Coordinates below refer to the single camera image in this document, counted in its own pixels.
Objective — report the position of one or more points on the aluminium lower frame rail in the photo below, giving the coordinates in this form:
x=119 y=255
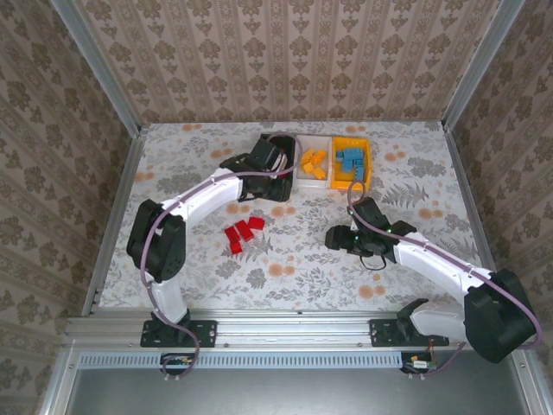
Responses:
x=533 y=384
x=56 y=380

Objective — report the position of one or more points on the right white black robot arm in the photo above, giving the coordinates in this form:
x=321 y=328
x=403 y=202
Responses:
x=432 y=263

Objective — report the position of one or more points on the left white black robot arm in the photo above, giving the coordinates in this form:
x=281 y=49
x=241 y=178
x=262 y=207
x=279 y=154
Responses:
x=166 y=255

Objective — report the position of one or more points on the small electronics board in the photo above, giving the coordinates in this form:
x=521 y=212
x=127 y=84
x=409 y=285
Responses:
x=417 y=364
x=177 y=361

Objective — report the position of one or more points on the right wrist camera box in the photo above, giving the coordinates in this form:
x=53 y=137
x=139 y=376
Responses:
x=367 y=214

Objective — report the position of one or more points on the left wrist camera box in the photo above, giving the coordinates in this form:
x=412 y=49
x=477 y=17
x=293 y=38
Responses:
x=265 y=151

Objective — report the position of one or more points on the grey metal panel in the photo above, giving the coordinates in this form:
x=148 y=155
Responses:
x=294 y=393

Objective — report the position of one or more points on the aluminium mounting rail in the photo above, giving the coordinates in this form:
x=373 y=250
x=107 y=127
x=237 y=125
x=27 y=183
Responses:
x=294 y=328

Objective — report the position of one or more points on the white plastic bin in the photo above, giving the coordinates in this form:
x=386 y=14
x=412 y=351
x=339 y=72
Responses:
x=313 y=183

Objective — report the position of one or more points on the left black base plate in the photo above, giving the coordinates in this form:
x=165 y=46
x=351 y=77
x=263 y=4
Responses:
x=203 y=333

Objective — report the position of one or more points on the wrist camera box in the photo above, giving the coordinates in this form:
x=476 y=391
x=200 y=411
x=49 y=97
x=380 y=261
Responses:
x=367 y=214
x=265 y=151

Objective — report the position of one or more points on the black plastic bin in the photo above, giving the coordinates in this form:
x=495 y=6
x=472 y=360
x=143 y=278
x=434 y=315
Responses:
x=290 y=144

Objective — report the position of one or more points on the aluminium frame post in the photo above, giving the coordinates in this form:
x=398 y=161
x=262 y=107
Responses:
x=103 y=69
x=480 y=65

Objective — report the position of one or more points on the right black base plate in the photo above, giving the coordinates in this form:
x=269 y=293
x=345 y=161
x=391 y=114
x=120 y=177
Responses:
x=380 y=333

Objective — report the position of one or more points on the yellow plastic bin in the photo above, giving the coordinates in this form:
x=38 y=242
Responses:
x=345 y=185

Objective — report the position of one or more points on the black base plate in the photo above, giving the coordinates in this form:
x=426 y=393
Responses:
x=380 y=333
x=203 y=333

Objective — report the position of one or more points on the floral table covering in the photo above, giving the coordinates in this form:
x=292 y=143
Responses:
x=194 y=147

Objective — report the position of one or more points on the aluminium table side rail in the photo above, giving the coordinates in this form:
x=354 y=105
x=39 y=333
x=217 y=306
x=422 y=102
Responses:
x=476 y=216
x=117 y=216

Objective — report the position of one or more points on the orange lego brick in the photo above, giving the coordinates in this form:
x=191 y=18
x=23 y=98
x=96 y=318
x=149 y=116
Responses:
x=309 y=155
x=319 y=173
x=306 y=167
x=320 y=156

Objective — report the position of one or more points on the small blue lego brick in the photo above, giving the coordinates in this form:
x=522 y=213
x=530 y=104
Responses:
x=360 y=161

